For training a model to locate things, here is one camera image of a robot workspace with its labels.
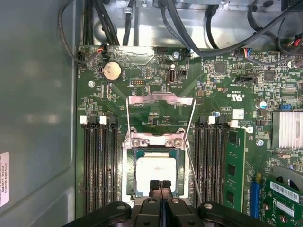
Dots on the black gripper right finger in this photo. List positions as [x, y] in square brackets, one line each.
[172, 212]

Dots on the blue expansion slot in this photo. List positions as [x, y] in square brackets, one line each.
[254, 198]

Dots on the CPU socket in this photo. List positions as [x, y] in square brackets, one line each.
[144, 142]

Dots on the internal USB port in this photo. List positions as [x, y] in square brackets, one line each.
[171, 76]

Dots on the black open PC case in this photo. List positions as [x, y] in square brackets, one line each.
[35, 94]

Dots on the silver finned heatsink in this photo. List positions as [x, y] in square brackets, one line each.
[287, 130]

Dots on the green motherboard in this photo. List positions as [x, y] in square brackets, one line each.
[194, 80]

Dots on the green RAM stick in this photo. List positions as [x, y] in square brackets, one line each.
[235, 165]

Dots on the black RAM slot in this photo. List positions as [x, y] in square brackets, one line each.
[115, 165]
[200, 165]
[106, 165]
[209, 165]
[87, 165]
[220, 165]
[96, 165]

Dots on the metal socket cover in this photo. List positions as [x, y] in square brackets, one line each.
[161, 98]

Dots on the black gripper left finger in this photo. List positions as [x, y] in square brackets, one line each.
[151, 212]

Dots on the silver CPU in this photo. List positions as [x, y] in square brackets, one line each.
[156, 170]

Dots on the round coin battery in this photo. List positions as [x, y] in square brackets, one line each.
[111, 72]

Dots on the small graphics card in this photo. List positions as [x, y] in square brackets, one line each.
[284, 196]

